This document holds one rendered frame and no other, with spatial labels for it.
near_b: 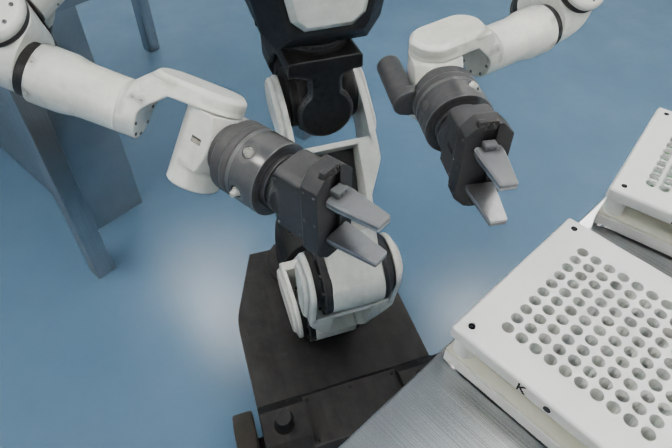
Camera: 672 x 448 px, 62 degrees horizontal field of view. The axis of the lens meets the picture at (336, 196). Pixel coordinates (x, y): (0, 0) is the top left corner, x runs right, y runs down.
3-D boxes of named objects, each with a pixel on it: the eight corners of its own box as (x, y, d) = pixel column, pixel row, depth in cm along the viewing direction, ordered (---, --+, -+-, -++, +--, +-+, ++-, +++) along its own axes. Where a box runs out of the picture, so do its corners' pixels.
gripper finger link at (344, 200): (374, 236, 52) (324, 206, 55) (394, 217, 54) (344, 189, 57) (375, 224, 51) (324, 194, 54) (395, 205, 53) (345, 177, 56)
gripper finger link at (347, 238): (391, 248, 57) (344, 219, 60) (372, 267, 55) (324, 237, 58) (389, 258, 58) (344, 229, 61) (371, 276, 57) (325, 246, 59)
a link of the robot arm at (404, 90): (476, 139, 76) (450, 92, 84) (487, 71, 68) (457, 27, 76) (395, 152, 75) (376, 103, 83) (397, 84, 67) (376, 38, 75)
